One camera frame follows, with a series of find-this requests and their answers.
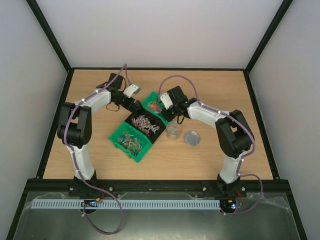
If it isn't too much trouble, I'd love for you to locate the right controller circuit board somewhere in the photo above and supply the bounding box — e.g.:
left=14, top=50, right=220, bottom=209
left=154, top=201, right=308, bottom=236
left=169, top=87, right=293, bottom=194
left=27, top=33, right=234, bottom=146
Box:
left=220, top=197, right=243, bottom=209

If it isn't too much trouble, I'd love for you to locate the controller circuit board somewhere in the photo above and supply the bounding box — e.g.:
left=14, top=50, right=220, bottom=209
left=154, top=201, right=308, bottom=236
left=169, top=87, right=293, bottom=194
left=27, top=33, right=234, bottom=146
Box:
left=220, top=197, right=243, bottom=209
left=80, top=197, right=104, bottom=208

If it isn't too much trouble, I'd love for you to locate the silver metal jar lid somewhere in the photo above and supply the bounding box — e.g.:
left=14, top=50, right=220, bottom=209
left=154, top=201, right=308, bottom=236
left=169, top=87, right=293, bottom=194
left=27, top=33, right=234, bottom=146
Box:
left=183, top=130, right=201, bottom=147

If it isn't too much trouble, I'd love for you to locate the clear plastic candy jar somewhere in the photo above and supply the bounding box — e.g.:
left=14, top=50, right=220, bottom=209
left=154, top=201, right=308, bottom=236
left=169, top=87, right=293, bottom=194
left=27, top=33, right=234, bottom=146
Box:
left=166, top=121, right=183, bottom=140

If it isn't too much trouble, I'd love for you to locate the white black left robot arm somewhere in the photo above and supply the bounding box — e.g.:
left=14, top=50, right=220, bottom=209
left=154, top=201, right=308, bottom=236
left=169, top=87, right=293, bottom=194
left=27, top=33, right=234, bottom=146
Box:
left=57, top=88, right=143, bottom=181

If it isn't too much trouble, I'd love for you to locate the black aluminium frame rail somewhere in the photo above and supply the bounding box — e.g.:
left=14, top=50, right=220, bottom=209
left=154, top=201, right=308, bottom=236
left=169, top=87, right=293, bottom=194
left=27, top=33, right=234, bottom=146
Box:
left=23, top=178, right=292, bottom=199

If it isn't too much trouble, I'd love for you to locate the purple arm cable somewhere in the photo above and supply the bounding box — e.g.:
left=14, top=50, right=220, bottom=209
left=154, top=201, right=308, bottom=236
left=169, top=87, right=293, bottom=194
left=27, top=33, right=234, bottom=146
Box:
left=63, top=63, right=131, bottom=235
left=158, top=75, right=264, bottom=216

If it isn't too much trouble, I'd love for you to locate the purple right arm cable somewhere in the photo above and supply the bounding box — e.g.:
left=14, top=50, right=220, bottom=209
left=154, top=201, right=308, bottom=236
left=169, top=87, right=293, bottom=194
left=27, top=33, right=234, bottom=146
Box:
left=158, top=75, right=264, bottom=216

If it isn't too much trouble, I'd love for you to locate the left controller circuit board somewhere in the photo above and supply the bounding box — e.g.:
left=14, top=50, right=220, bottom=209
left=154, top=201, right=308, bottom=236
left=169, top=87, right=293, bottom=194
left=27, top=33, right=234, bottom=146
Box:
left=80, top=197, right=104, bottom=208

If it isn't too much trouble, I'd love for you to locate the black bin with lollipops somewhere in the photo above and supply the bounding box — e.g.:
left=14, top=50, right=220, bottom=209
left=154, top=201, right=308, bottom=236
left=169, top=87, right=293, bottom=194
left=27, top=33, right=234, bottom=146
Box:
left=125, top=108, right=166, bottom=144

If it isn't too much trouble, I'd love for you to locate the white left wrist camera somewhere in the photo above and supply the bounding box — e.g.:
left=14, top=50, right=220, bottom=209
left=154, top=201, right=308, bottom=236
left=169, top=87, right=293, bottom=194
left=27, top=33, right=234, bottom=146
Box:
left=123, top=84, right=141, bottom=98

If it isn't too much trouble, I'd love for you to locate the light blue slotted cable duct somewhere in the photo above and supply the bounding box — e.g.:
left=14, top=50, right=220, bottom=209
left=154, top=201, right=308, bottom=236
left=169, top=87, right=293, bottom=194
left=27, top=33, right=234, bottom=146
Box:
left=30, top=199, right=220, bottom=210

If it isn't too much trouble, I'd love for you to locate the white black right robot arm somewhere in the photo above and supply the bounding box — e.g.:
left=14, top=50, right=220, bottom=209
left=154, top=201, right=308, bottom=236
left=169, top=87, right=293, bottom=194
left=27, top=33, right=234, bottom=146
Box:
left=161, top=98, right=256, bottom=196

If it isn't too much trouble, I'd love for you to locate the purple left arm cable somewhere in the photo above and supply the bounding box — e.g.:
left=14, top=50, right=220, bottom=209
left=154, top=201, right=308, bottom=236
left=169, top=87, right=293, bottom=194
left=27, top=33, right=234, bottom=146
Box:
left=63, top=63, right=131, bottom=235

